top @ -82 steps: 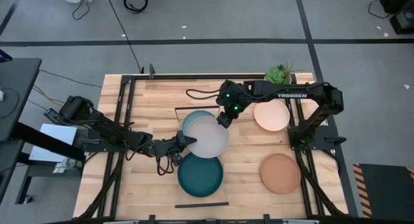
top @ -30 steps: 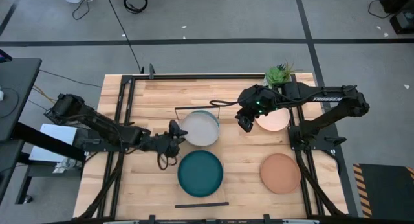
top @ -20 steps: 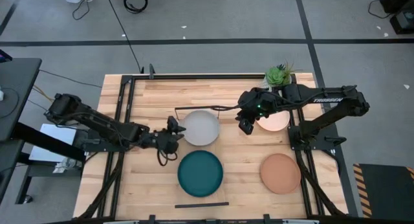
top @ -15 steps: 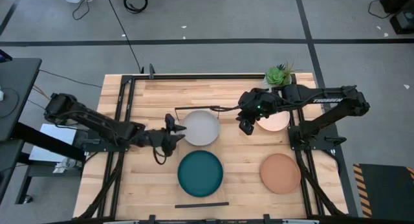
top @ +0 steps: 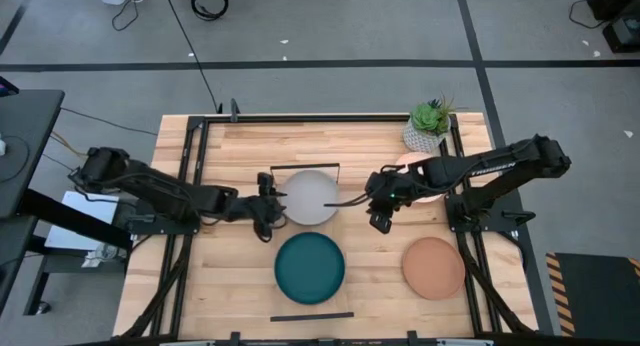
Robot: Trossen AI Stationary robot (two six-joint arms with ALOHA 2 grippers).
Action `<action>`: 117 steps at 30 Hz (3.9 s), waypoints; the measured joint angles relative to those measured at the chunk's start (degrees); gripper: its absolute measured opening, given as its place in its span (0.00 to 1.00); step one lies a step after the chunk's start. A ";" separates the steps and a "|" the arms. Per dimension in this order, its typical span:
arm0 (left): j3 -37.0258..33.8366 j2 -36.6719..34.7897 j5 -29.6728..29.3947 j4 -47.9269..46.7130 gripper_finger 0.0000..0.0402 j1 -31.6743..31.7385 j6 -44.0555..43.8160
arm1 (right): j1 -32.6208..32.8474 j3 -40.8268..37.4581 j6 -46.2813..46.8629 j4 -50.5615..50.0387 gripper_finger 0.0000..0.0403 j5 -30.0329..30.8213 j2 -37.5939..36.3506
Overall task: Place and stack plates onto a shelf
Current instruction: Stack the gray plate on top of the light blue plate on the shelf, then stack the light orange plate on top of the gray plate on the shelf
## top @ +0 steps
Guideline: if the long black floor cable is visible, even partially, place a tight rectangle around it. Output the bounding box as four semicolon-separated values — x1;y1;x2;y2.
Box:
162;0;224;113

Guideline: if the black desk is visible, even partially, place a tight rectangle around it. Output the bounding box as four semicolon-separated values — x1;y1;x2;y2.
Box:
0;89;134;317

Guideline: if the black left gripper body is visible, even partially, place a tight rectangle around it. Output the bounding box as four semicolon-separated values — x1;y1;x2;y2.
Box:
233;171;282;244

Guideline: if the pale peach plate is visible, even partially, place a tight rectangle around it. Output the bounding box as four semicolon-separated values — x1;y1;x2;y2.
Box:
393;151;447;205

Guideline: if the pale grey plate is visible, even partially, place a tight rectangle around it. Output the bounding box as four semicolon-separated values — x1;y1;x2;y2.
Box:
278;169;342;227

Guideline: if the thin black cable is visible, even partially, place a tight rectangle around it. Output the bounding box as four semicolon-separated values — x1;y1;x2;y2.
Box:
59;107;159;137

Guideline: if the succulent in white patterned pot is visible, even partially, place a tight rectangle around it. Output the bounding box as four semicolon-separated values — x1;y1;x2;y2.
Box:
402;94;456;155

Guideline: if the wooden shelf with black frame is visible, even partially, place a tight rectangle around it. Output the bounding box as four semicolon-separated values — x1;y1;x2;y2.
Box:
268;162;355;323

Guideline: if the white crumpled cloth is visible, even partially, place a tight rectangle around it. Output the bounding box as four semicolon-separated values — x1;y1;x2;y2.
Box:
82;243;127;269

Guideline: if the coiled black cable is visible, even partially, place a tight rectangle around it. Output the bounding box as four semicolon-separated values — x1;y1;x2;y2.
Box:
189;0;230;22

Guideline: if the terracotta brown plate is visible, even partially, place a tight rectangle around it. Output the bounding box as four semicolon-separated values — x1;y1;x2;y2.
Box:
401;236;467;302

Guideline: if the black metal table frame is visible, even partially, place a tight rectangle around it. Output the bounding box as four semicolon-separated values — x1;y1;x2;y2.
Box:
64;98;640;346

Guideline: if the small dark blue object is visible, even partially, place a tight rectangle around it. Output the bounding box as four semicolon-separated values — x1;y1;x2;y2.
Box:
0;75;20;98

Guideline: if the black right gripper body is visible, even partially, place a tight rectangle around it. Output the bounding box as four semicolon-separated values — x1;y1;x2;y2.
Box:
363;165;409;236

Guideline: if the black cable with yellow plug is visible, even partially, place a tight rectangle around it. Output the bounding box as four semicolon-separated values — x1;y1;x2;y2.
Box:
110;0;151;32

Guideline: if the white box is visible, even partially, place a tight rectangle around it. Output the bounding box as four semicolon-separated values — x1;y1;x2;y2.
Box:
44;190;122;252

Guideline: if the black equipment box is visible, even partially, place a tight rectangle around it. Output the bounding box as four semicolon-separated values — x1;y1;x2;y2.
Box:
602;13;640;55
587;0;640;22

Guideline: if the dark teal plate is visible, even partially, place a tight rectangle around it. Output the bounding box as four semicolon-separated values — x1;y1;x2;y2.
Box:
273;231;347;306

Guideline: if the black mat with hazard stripes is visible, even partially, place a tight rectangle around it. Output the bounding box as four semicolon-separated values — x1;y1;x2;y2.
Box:
545;252;640;337

